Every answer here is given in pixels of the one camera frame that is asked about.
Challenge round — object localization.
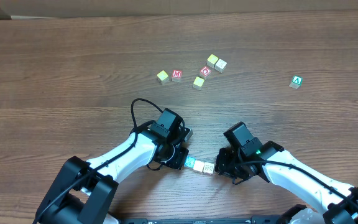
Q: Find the white E letter block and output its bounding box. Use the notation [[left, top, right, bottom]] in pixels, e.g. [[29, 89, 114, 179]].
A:
[[203, 162, 215, 175]]

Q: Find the blue X letter block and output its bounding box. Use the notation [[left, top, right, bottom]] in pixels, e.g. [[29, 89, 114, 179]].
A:
[[184, 156, 196, 169]]

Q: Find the plain yellow wooden block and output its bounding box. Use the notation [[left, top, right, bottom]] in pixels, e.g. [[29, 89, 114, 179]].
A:
[[193, 160, 204, 173]]

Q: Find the white block red edge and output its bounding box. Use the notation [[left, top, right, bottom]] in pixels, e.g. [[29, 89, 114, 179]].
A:
[[289, 75, 303, 89]]

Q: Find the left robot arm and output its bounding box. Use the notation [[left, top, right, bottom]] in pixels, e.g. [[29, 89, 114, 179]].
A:
[[34, 108, 192, 223]]

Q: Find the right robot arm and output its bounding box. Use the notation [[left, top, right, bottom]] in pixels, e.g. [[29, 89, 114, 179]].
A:
[[215, 122, 358, 224]]

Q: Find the yellow block left cluster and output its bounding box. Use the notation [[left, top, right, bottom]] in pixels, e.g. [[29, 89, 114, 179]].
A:
[[157, 70, 170, 85]]

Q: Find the yellow block centre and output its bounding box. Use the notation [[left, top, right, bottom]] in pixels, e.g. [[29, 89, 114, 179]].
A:
[[193, 77, 204, 90]]

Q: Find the red M letter block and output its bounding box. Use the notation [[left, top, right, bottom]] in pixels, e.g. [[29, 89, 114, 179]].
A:
[[171, 70, 183, 82]]

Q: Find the red circle letter block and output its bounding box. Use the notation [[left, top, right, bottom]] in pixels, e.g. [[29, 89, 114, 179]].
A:
[[199, 66, 212, 79]]

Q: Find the white block top right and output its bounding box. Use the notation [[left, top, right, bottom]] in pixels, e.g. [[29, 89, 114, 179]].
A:
[[214, 58, 227, 73]]

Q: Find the yellow block top right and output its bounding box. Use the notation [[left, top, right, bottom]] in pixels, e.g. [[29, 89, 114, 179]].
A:
[[206, 54, 219, 68]]

